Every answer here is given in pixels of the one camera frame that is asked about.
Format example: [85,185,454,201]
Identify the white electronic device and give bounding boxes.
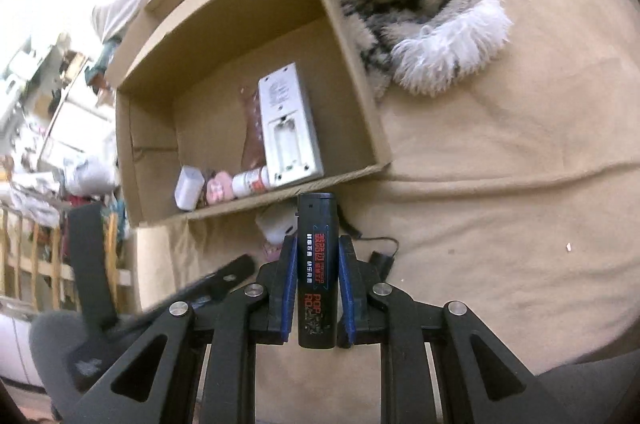
[257,62,325,189]

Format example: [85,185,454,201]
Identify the cardboard box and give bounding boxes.
[104,0,393,229]

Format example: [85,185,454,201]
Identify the white plug cube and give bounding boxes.
[174,165,206,211]

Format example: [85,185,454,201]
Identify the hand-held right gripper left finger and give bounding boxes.
[55,234,300,424]

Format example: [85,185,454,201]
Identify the white plastic bag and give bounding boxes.
[62,154,118,197]

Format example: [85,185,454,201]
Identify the black rectangular box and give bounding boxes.
[297,192,336,350]

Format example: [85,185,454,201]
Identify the person's grey pants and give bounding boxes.
[535,361,640,424]

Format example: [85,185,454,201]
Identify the white cabinet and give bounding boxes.
[30,74,116,165]

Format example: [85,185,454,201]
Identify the black adapter with cable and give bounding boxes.
[340,219,401,279]

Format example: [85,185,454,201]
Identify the small white pill bottle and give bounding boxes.
[231,167,271,199]

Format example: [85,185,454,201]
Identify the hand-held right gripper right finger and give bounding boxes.
[337,234,588,424]

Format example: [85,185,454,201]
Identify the brown patterned packet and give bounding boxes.
[237,81,268,172]

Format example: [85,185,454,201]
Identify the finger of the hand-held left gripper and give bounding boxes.
[145,254,256,307]

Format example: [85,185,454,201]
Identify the white packet with pink print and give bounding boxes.
[255,205,298,259]

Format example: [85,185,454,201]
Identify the wooden rack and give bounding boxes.
[0,204,136,309]

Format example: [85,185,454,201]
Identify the pink plush keychain charm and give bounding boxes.
[205,171,235,205]

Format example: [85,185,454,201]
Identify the teal garment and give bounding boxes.
[87,41,118,87]

